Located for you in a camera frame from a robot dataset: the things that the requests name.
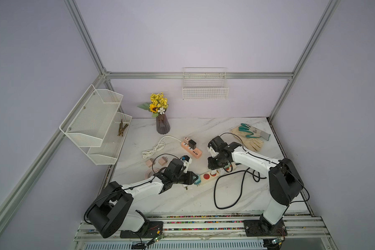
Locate cream red power strip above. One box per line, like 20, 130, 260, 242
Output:
197, 163, 237, 185

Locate round pink power socket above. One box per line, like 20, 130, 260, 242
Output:
145, 167, 166, 182

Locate teal USB charger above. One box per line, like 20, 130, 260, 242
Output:
194, 176, 202, 186

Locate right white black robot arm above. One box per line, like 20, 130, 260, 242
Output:
207, 136, 305, 236

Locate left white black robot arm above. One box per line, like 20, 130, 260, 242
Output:
83, 155, 199, 239

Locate black plug adapter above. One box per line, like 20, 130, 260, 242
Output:
188, 139, 196, 150

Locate orange USB power strip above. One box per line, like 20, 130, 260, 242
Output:
181, 137, 202, 159

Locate beige work glove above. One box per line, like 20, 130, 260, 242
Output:
230, 127, 264, 152

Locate green grey work glove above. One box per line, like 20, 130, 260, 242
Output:
238, 123, 270, 141

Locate dark ribbed vase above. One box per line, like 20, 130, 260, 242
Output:
156, 114, 170, 135

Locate brown clips on shelf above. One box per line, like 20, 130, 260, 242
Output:
118, 120, 129, 136

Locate lower white mesh shelf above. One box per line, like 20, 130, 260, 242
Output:
87, 112, 132, 165

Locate white mesh shelf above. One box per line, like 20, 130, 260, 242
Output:
59, 85, 123, 148
87, 112, 132, 165

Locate yellow artificial flowers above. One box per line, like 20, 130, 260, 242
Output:
138, 92, 169, 118

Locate upper white mesh shelf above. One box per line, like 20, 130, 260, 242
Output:
59, 85, 123, 148

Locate white coiled cable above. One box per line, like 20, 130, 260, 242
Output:
141, 135, 182, 159

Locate black power cable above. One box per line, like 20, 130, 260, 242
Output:
213, 168, 268, 210

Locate white wire wall basket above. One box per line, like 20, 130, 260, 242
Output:
182, 67, 229, 101

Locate aluminium mounting rail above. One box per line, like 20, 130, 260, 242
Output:
70, 214, 337, 250

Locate aluminium frame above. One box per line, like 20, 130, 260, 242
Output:
0, 1, 340, 236

